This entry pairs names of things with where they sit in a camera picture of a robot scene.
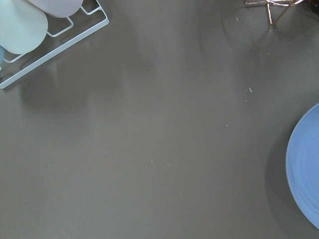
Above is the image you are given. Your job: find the blue plate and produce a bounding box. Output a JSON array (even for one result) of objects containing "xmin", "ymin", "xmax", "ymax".
[{"xmin": 286, "ymin": 105, "xmax": 319, "ymax": 228}]

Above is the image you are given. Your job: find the pink cup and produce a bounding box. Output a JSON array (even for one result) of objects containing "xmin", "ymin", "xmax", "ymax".
[{"xmin": 28, "ymin": 0, "xmax": 83, "ymax": 18}]

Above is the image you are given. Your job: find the pale green cup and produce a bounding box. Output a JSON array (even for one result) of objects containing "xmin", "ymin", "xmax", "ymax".
[{"xmin": 0, "ymin": 0, "xmax": 48, "ymax": 54}]

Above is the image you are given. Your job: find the white wire cup rack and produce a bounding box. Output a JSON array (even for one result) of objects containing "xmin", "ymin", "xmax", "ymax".
[{"xmin": 0, "ymin": 0, "xmax": 109, "ymax": 90}]

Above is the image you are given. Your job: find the copper wire bottle rack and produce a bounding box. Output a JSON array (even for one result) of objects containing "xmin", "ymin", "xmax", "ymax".
[{"xmin": 243, "ymin": 0, "xmax": 304, "ymax": 26}]

